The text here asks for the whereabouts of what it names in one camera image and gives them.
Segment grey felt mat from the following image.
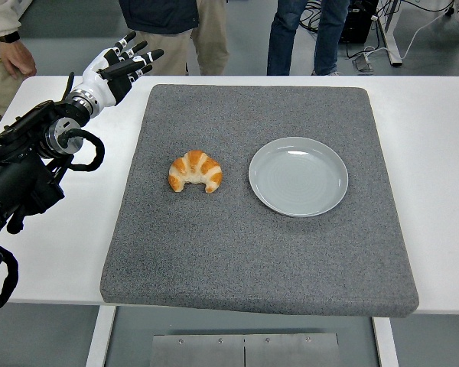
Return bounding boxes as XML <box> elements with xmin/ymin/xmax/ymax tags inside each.
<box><xmin>99</xmin><ymin>83</ymin><xmax>420</xmax><ymax>319</ymax></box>

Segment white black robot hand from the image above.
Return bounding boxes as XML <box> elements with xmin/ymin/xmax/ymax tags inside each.
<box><xmin>76</xmin><ymin>31</ymin><xmax>165</xmax><ymax>115</ymax></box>

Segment person's hand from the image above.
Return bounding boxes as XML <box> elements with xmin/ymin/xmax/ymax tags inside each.
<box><xmin>0</xmin><ymin>37</ymin><xmax>37</xmax><ymax>80</ymax></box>

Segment white table leg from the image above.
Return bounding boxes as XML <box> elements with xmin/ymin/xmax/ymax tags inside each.
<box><xmin>84</xmin><ymin>304</ymin><xmax>118</xmax><ymax>367</ymax></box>
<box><xmin>371</xmin><ymin>316</ymin><xmax>401</xmax><ymax>367</ymax></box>

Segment grey round plate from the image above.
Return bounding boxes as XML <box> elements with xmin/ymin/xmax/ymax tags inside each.
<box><xmin>248</xmin><ymin>136</ymin><xmax>350</xmax><ymax>218</ymax></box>

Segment grey foot pedal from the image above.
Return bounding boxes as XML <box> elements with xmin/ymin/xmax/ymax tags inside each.
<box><xmin>352</xmin><ymin>53</ymin><xmax>375</xmax><ymax>73</ymax></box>

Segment white desk leg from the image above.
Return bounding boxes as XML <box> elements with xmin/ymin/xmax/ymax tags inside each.
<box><xmin>376</xmin><ymin>0</ymin><xmax>403</xmax><ymax>67</ymax></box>

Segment golden croissant bread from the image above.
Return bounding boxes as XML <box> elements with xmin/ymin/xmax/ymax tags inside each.
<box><xmin>168</xmin><ymin>149</ymin><xmax>223</xmax><ymax>194</ymax></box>

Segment white cable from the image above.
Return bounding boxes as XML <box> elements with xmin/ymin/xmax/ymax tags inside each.
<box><xmin>361</xmin><ymin>7</ymin><xmax>455</xmax><ymax>62</ymax></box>

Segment black computer tower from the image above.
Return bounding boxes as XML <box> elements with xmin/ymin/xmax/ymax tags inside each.
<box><xmin>338</xmin><ymin>0</ymin><xmax>379</xmax><ymax>44</ymax></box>

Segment black cable bundle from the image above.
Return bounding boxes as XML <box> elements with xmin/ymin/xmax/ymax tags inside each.
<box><xmin>298</xmin><ymin>0</ymin><xmax>324</xmax><ymax>32</ymax></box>

